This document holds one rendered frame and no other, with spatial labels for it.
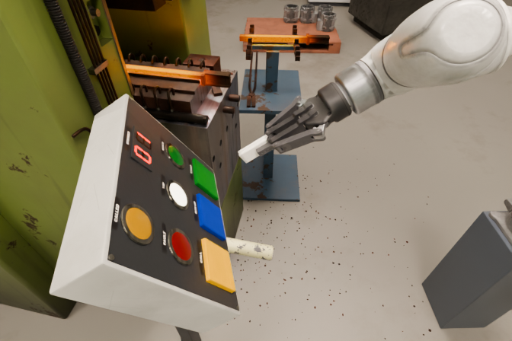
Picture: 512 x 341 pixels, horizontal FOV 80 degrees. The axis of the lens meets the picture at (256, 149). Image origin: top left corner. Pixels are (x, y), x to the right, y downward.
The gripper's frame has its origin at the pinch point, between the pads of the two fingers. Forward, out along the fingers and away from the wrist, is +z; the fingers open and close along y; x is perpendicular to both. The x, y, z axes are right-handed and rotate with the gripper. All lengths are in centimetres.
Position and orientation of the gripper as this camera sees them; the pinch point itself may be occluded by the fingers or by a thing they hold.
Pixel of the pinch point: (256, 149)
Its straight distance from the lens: 63.3
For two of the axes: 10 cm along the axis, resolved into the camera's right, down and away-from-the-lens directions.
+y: -2.3, -6.6, 7.2
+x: -4.9, -5.6, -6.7
